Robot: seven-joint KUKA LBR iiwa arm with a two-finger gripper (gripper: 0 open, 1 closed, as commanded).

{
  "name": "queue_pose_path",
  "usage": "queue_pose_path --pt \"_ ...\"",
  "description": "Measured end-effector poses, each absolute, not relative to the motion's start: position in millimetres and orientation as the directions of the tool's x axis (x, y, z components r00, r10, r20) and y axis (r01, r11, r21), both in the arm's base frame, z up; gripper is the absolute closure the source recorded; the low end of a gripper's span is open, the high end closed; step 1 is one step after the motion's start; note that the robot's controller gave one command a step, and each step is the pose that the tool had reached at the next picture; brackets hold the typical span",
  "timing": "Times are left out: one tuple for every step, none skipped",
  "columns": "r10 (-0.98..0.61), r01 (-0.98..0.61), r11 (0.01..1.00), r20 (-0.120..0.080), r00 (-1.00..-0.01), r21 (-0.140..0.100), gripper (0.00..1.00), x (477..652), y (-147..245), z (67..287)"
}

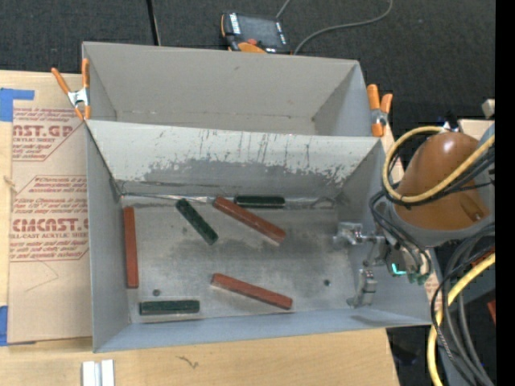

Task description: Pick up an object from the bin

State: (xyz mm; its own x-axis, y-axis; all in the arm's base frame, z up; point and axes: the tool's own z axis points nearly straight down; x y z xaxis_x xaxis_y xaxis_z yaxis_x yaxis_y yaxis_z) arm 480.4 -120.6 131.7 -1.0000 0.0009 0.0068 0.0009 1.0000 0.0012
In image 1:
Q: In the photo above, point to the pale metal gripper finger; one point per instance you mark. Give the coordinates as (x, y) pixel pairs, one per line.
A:
(349, 231)
(367, 284)

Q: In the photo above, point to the dark green flat block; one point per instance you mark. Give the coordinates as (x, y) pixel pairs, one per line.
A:
(169, 307)
(197, 221)
(259, 201)

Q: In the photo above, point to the red-brown flat block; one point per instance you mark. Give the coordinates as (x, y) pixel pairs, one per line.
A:
(251, 291)
(249, 219)
(130, 247)

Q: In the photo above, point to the grey metal bin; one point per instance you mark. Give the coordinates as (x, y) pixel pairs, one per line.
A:
(225, 155)

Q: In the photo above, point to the brown cardboard board red print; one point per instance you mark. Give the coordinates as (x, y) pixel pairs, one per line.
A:
(48, 199)

